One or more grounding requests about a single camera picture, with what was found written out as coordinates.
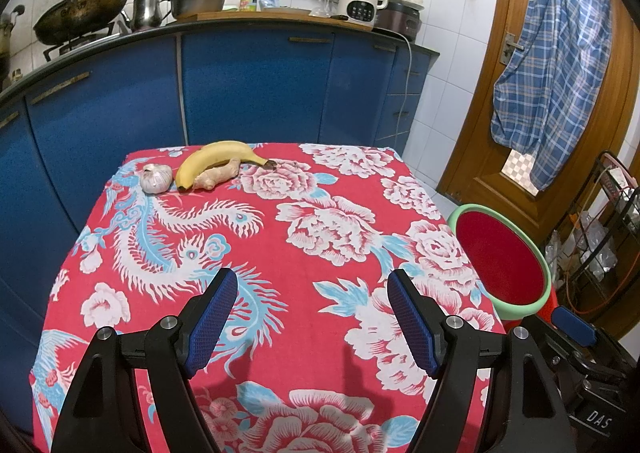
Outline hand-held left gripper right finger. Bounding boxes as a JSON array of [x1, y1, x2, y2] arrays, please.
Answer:
[[387, 269, 576, 453]]

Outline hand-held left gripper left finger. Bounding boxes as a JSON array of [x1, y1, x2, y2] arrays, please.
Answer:
[[52, 268, 238, 453]]

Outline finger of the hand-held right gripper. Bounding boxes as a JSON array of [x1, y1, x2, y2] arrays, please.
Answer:
[[551, 305, 599, 348]]

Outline red bucket with green rim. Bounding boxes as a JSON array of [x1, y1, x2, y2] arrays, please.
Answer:
[[446, 204, 552, 321]]

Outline red plastic tub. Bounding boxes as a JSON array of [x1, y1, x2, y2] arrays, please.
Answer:
[[537, 293, 567, 326]]

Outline clear plastic bags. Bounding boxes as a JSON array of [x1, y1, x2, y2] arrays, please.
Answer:
[[547, 213, 631, 284]]

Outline red floral tablecloth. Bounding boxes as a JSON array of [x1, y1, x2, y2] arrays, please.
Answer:
[[29, 143, 503, 453]]

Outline ginger root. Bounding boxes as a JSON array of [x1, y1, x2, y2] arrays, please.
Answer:
[[192, 158, 241, 192]]

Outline garlic bulb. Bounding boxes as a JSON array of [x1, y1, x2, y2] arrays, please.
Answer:
[[139, 163, 173, 194]]

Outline yellow banana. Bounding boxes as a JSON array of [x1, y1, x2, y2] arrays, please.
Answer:
[[175, 140, 277, 192]]

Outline wooden door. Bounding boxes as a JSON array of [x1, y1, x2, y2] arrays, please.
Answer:
[[437, 0, 640, 334]]

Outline blue kitchen base cabinet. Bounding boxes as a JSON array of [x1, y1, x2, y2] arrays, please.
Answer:
[[0, 25, 441, 439]]

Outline blue plaid shirt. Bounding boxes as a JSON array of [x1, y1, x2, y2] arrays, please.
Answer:
[[491, 0, 613, 191]]

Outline dark rice cooker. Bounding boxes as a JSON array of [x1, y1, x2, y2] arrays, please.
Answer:
[[375, 0, 425, 41]]

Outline wooden cutting board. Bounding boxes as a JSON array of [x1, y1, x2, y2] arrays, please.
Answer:
[[175, 8, 346, 24]]

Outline gas stove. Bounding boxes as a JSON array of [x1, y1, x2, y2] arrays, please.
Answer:
[[42, 23, 126, 62]]

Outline small steel kettle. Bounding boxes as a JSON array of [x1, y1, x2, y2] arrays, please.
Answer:
[[122, 0, 166, 31]]

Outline black wok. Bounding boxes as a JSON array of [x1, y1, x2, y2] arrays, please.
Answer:
[[33, 0, 143, 46]]

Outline black wire rack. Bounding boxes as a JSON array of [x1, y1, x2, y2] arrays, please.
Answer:
[[545, 150, 640, 329]]

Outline white power cord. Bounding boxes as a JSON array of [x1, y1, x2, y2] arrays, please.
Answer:
[[395, 33, 414, 144]]

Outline metal door handle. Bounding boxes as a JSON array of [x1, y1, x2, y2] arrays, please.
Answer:
[[500, 33, 526, 66]]

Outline steel pan with long handle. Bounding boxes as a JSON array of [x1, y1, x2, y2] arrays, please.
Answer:
[[165, 0, 279, 20]]

